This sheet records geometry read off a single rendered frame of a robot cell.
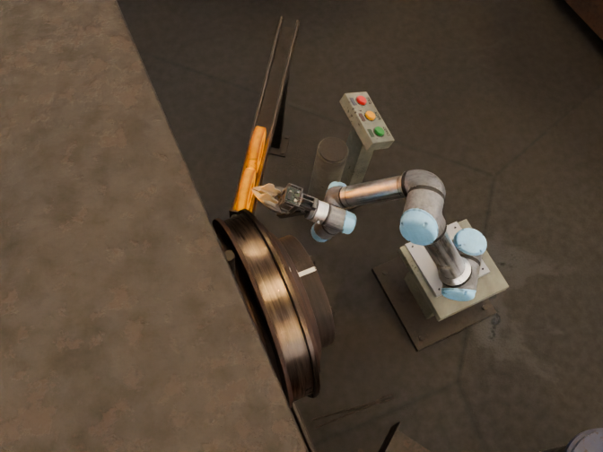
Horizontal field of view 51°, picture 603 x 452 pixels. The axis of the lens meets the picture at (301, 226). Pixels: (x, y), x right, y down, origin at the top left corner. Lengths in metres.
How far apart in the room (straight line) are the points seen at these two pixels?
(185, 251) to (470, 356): 2.06
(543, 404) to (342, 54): 1.92
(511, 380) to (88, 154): 2.21
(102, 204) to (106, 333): 0.18
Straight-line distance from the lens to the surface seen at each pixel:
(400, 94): 3.28
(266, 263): 1.30
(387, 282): 2.76
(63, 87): 1.02
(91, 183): 0.92
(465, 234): 2.34
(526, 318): 2.93
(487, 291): 2.56
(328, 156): 2.39
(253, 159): 2.07
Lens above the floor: 2.55
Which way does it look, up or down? 65 degrees down
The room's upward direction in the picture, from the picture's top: 12 degrees clockwise
